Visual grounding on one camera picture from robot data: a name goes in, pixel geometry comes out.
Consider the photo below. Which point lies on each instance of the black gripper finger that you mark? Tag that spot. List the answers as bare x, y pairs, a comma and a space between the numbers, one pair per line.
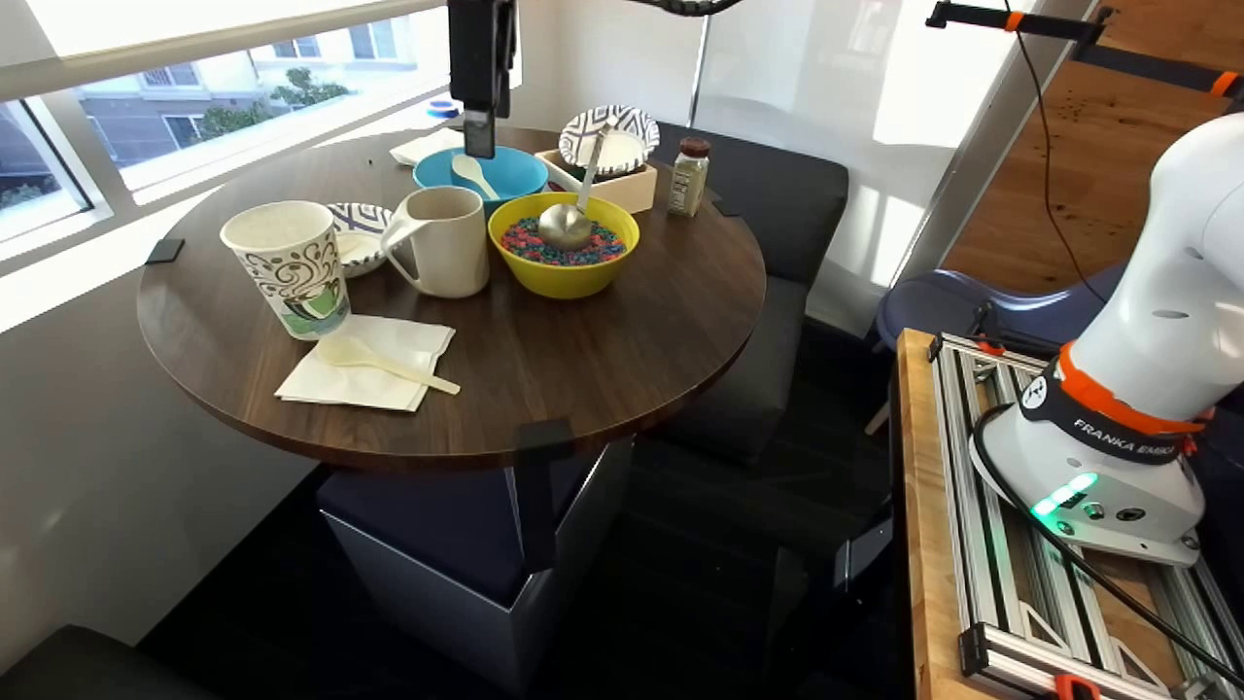
483, 46

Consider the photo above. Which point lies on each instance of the white ceramic mug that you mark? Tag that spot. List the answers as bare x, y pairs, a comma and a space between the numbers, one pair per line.
437, 241

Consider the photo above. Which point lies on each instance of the yellow bowl with colourful cereal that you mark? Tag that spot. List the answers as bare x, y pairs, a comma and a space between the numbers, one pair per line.
567, 270

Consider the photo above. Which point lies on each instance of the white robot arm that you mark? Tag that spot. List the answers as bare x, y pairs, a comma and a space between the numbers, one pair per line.
1096, 449

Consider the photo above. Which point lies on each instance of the blue bowl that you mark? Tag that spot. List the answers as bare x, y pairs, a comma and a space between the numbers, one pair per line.
506, 174

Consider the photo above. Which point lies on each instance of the white napkin at back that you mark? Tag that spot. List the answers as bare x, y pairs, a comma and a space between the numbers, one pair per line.
426, 146

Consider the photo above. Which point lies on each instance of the white plastic spoon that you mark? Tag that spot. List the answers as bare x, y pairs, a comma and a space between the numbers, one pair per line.
474, 174

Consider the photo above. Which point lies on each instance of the metal ladle spoon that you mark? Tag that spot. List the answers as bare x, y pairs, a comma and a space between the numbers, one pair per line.
571, 222

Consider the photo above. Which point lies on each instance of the wooden box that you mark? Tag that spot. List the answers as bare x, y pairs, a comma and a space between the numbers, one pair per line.
633, 192

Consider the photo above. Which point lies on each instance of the patterned paper plate left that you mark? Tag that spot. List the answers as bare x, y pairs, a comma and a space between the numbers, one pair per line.
365, 234

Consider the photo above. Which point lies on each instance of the small spice jar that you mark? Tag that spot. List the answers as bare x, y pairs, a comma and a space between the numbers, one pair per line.
689, 175

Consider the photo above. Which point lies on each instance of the round dark wooden table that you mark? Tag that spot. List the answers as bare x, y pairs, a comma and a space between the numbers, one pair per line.
598, 371

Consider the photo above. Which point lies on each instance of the patterned paper cup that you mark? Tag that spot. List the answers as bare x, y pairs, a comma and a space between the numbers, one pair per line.
293, 260

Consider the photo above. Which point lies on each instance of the white paper napkin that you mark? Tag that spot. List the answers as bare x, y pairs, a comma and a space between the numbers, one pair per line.
371, 365

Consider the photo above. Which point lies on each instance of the dark cushioned seat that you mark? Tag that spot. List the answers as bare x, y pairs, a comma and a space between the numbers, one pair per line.
790, 204

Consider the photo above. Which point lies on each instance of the small black device on sill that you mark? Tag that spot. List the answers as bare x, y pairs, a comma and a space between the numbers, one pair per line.
166, 251

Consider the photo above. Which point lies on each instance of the wooden bench top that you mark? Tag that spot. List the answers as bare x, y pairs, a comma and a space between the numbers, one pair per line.
931, 559

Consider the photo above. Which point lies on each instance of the grey table pedestal box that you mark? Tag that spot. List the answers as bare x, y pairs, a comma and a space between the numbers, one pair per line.
441, 553

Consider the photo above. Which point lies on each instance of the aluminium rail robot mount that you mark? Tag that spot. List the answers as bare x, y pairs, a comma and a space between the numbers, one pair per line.
1040, 617

